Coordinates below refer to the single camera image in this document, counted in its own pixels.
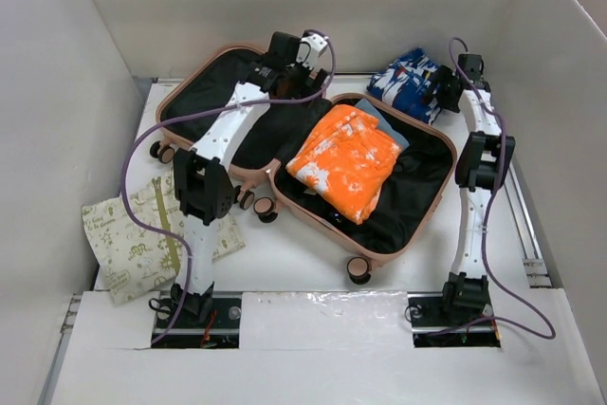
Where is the blue white patterned garment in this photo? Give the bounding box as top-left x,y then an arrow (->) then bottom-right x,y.
366,47 -> 453,125

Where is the grey-blue cloth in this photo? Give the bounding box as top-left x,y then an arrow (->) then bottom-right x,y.
355,99 -> 410,150

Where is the orange white tie-dye garment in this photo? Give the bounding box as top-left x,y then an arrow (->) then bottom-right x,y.
285,104 -> 403,225

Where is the pink hardshell suitcase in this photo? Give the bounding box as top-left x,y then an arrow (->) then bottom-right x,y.
156,45 -> 456,285

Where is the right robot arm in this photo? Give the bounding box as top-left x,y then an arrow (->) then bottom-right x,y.
437,52 -> 516,325

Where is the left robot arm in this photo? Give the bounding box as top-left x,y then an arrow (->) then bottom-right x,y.
171,29 -> 333,326

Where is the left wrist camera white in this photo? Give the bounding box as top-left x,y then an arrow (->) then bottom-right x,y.
296,32 -> 328,68

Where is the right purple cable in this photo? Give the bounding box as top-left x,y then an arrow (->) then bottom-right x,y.
447,36 -> 557,341

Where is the purple cable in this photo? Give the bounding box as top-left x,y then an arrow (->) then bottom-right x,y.
119,28 -> 339,347
447,36 -> 557,341

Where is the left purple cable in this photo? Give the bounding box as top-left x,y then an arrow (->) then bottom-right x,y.
119,28 -> 339,347

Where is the aluminium rail right side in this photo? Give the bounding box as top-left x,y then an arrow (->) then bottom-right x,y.
503,160 -> 553,288

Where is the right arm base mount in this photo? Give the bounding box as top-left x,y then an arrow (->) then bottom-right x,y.
405,292 -> 501,348

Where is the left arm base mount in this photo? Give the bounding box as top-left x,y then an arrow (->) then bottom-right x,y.
148,293 -> 242,349

